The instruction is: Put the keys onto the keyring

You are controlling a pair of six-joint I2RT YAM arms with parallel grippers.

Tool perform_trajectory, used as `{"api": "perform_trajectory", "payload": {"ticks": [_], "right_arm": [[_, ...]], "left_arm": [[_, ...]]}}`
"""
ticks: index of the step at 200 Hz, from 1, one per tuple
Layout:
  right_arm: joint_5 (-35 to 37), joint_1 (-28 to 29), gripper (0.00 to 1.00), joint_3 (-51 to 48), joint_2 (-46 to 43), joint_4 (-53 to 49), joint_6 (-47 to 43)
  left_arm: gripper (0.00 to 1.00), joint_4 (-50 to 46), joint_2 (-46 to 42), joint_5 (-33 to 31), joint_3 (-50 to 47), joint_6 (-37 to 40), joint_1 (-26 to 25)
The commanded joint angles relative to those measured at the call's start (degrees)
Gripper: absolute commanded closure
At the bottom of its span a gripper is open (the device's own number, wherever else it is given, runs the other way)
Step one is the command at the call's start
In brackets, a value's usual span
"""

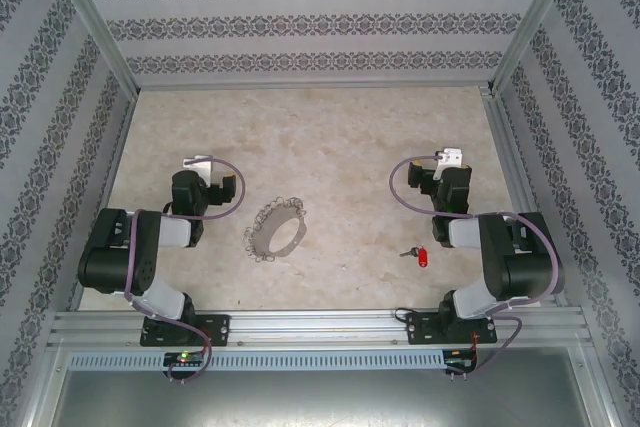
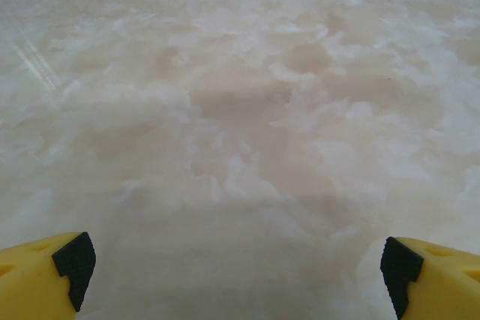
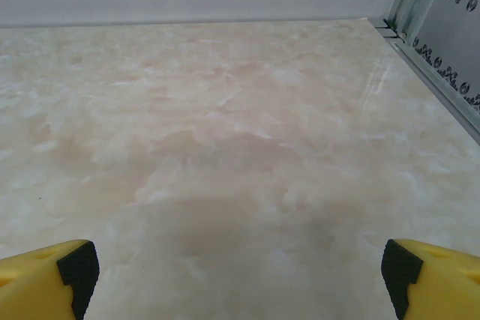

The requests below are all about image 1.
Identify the steel sheet panel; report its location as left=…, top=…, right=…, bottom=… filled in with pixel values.
left=49, top=346, right=617, bottom=427

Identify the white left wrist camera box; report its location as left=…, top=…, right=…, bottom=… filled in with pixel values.
left=181, top=155, right=215, bottom=172

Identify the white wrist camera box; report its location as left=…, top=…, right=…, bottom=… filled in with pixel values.
left=433, top=147, right=465, bottom=182
left=181, top=155, right=215, bottom=172

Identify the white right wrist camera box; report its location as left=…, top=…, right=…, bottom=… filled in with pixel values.
left=433, top=147, right=465, bottom=182

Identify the aluminium side rail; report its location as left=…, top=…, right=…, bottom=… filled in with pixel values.
left=481, top=88, right=570, bottom=307
left=68, top=90, right=137, bottom=312

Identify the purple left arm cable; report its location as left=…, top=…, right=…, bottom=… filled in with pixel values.
left=123, top=157, right=247, bottom=384

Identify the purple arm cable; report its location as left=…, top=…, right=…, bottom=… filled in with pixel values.
left=389, top=155, right=562, bottom=379
left=123, top=157, right=247, bottom=384

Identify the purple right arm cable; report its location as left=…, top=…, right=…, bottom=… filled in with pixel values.
left=389, top=155, right=562, bottom=379

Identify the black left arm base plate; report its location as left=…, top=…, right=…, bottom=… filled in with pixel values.
left=139, top=314, right=232, bottom=348

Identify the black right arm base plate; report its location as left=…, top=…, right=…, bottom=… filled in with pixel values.
left=405, top=311, right=499, bottom=347

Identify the aluminium mounting rail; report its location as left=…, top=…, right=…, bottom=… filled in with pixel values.
left=47, top=310, right=595, bottom=349

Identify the grey slotted cable duct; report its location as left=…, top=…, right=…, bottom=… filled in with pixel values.
left=67, top=349, right=447, bottom=371

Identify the aluminium frame post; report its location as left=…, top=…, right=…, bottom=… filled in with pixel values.
left=489, top=0, right=585, bottom=94
left=42, top=0, right=140, bottom=94

